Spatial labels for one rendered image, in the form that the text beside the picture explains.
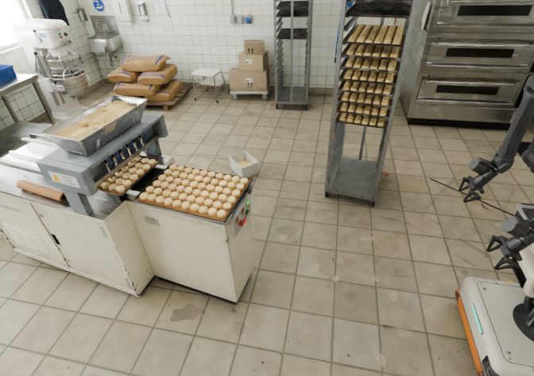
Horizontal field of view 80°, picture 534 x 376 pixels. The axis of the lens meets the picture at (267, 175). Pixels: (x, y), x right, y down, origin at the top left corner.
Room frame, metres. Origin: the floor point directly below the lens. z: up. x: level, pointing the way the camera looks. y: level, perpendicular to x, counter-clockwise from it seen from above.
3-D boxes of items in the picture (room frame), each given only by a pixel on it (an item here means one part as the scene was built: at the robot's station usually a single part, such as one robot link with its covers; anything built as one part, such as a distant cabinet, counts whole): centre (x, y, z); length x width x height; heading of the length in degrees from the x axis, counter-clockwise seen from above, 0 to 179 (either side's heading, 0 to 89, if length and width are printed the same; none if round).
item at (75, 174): (1.77, 0.98, 1.01); 0.72 x 0.33 x 0.34; 158
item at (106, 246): (1.94, 1.42, 0.42); 1.28 x 0.72 x 0.84; 68
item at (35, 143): (1.94, 1.03, 0.87); 2.01 x 0.03 x 0.07; 68
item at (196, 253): (1.58, 0.51, 0.45); 0.70 x 0.34 x 0.90; 68
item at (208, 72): (5.26, 0.88, 0.23); 0.45 x 0.45 x 0.46; 69
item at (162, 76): (5.15, 1.65, 0.47); 0.72 x 0.42 x 0.17; 172
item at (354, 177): (2.63, -0.90, 0.93); 0.64 x 0.51 x 1.78; 157
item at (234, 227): (1.44, 0.17, 0.77); 0.24 x 0.04 x 0.14; 158
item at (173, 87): (5.18, 1.63, 0.19); 0.72 x 0.42 x 0.15; 171
